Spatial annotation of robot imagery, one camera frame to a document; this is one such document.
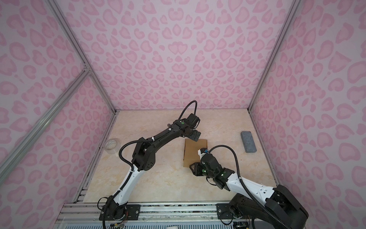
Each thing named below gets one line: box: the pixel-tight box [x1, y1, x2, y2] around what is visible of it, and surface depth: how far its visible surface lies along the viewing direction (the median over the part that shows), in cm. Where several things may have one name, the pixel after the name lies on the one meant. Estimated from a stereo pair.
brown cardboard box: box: [183, 138, 208, 168], surface depth 93 cm
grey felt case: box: [240, 130, 257, 154], surface depth 100 cm
